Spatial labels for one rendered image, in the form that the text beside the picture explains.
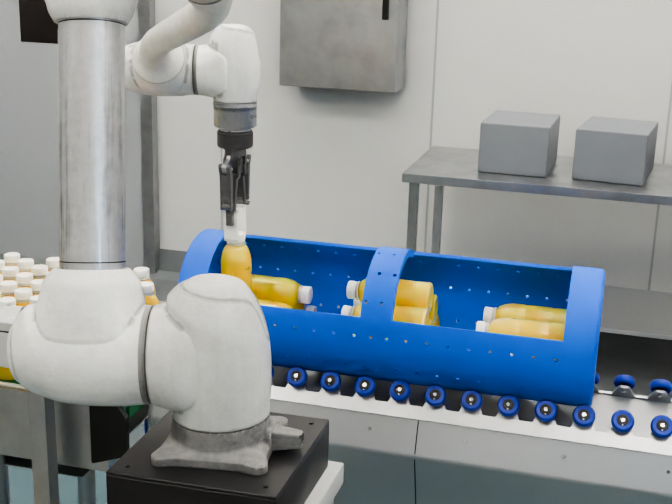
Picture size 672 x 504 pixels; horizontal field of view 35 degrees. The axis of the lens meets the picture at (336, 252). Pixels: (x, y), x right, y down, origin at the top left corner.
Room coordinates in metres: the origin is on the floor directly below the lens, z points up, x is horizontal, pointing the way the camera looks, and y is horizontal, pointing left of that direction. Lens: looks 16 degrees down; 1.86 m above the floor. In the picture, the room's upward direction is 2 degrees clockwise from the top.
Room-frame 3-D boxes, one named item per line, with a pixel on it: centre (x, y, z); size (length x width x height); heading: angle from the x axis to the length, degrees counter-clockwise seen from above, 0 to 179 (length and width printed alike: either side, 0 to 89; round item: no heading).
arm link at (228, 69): (2.19, 0.23, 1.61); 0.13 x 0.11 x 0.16; 89
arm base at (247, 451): (1.54, 0.15, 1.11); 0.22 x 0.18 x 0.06; 81
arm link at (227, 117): (2.19, 0.22, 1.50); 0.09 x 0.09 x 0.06
